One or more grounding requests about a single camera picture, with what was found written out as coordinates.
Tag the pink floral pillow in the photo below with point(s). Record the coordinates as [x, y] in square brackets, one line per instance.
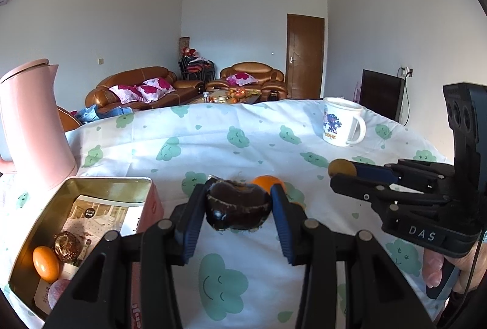
[240, 78]
[156, 85]
[123, 93]

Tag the brown leather armchair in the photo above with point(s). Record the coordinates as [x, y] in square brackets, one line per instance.
[251, 70]

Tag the small yellow fruit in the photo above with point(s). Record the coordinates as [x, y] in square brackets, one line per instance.
[340, 167]

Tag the stacked dark chairs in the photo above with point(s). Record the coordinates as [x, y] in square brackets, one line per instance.
[196, 68]

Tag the blue clothes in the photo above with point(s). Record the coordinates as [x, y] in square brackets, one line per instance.
[95, 112]

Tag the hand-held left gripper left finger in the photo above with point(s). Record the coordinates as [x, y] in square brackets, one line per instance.
[192, 222]

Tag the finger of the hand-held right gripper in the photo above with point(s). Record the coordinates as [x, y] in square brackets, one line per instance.
[374, 173]
[354, 186]

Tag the white wall socket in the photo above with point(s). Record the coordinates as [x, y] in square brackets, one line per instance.
[407, 71]

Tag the pink electric kettle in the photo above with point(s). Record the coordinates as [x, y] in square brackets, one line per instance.
[30, 123]

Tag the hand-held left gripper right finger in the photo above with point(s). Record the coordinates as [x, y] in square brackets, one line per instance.
[283, 226]

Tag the brown leather sofa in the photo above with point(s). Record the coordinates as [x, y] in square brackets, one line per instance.
[125, 80]

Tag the person's right hand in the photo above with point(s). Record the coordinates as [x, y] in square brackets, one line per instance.
[432, 268]

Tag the cluttered coffee table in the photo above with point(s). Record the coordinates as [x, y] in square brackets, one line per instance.
[228, 97]

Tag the pink metal tin box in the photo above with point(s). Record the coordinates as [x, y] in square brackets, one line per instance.
[152, 207]

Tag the printed paper leaflet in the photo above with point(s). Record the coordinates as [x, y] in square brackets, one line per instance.
[99, 215]

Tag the cloud print tablecloth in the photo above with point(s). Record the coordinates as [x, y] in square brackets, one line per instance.
[236, 131]

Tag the white printed mug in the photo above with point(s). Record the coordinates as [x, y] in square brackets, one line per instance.
[338, 123]

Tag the large orange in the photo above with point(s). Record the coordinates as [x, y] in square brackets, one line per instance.
[266, 182]

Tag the black television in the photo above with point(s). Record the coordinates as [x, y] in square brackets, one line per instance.
[380, 95]

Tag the small oval orange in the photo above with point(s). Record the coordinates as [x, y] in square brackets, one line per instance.
[45, 262]

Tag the brown wooden door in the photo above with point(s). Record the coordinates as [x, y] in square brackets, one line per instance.
[304, 55]

